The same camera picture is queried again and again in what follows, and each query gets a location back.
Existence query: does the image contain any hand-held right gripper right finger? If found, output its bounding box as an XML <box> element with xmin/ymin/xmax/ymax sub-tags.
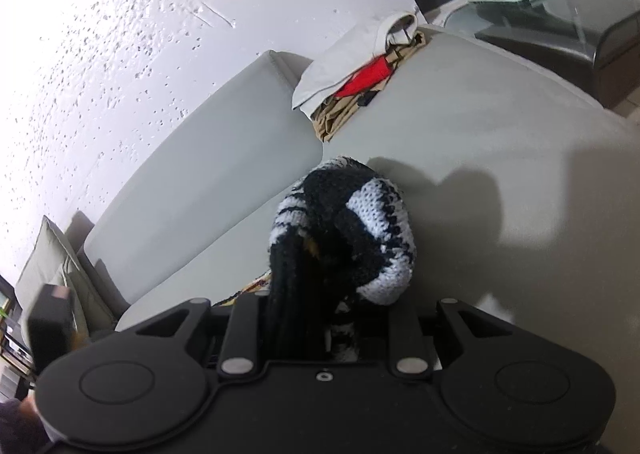
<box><xmin>387</xmin><ymin>298</ymin><xmax>512</xmax><ymax>376</ymax></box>

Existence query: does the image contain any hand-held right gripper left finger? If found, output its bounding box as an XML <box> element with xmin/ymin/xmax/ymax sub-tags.
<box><xmin>135</xmin><ymin>290</ymin><xmax>274</xmax><ymax>376</ymax></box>

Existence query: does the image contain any black patterned knit sweater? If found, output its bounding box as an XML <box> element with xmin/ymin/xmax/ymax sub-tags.
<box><xmin>214</xmin><ymin>156</ymin><xmax>417</xmax><ymax>365</ymax></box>

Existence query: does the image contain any pile of folded clothes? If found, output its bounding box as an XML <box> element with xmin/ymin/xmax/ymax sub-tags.
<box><xmin>292</xmin><ymin>10</ymin><xmax>420</xmax><ymax>111</ymax></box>

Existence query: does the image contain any grey sofa cushion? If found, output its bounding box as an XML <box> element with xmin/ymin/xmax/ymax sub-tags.
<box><xmin>14</xmin><ymin>215</ymin><xmax>76</xmax><ymax>305</ymax></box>
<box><xmin>47</xmin><ymin>261</ymin><xmax>117</xmax><ymax>337</ymax></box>

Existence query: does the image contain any grey sofa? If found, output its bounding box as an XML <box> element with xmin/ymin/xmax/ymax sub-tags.
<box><xmin>82</xmin><ymin>26</ymin><xmax>640</xmax><ymax>335</ymax></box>

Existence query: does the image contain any folded beige garment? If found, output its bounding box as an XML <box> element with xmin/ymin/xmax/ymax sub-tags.
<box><xmin>311</xmin><ymin>31</ymin><xmax>429</xmax><ymax>143</ymax></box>

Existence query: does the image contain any folded red garment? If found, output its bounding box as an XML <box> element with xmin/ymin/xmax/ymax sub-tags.
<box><xmin>334</xmin><ymin>56</ymin><xmax>394</xmax><ymax>99</ymax></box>

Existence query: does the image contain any glass side table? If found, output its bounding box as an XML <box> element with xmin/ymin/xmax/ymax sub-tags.
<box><xmin>442</xmin><ymin>0</ymin><xmax>640</xmax><ymax>107</ymax></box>

